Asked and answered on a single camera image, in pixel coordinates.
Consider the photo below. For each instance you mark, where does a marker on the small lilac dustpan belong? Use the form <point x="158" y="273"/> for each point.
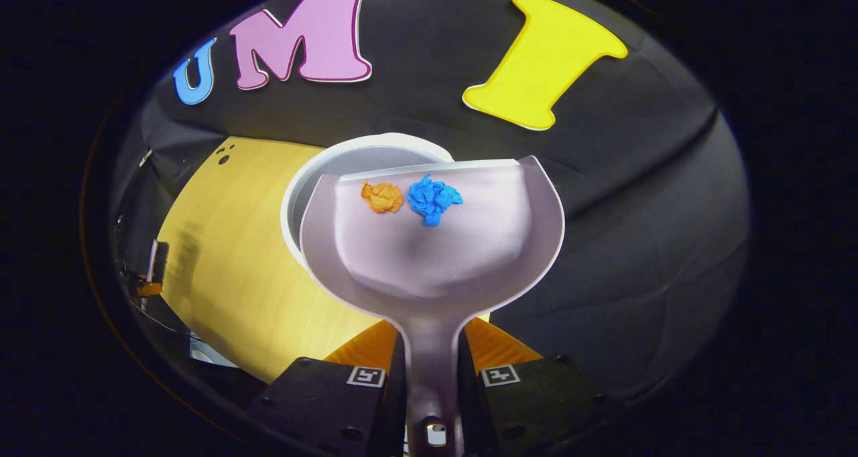
<point x="436" y="263"/>

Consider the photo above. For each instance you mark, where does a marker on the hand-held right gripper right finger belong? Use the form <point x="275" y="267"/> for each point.
<point x="536" y="403"/>

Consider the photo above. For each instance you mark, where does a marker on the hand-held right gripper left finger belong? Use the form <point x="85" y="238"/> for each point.
<point x="335" y="403"/>

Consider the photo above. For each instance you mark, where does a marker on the black backdrop cloth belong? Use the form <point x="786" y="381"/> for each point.
<point x="637" y="175"/>

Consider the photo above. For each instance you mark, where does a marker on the grey ribbed garbage bin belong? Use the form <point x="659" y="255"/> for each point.
<point x="315" y="169"/>

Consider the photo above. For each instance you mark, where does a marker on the blue paper trash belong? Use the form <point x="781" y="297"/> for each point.
<point x="432" y="199"/>

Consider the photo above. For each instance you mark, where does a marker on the small metal clip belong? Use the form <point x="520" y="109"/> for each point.
<point x="144" y="157"/>

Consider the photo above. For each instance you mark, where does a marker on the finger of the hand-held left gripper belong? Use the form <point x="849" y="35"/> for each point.
<point x="157" y="263"/>

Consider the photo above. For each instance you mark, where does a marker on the orange paper trash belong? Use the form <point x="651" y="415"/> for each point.
<point x="382" y="198"/>

